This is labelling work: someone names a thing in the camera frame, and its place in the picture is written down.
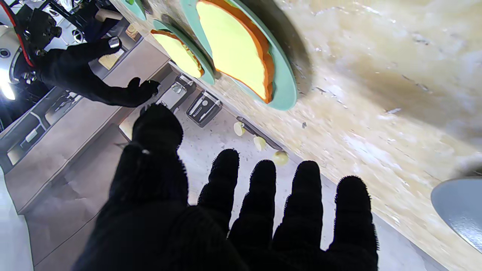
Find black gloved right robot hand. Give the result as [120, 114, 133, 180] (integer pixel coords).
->
[36, 36, 160, 108]

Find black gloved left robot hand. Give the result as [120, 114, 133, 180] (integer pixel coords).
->
[72, 104, 379, 271]

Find toy bread slice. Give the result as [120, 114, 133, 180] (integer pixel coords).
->
[151, 29, 206, 79]
[196, 0, 275, 104]

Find green round plate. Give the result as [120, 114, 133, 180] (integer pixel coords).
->
[180, 0, 298, 111]
[153, 20, 216, 85]
[120, 0, 147, 21]

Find tall wooden cabinet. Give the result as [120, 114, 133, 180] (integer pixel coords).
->
[0, 38, 177, 215]

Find black silver coffee machine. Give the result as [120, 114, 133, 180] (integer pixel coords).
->
[156, 73, 197, 111]

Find black toaster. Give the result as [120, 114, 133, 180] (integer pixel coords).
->
[186, 90, 223, 128]

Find dark flat cutting board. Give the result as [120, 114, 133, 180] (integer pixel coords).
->
[236, 117, 285, 151]

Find grey round plate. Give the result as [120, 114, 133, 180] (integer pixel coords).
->
[430, 178, 482, 253]

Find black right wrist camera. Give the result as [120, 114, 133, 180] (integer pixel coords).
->
[23, 8, 63, 49]

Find right arm red black cables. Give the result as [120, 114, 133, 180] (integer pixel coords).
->
[0, 0, 34, 68]

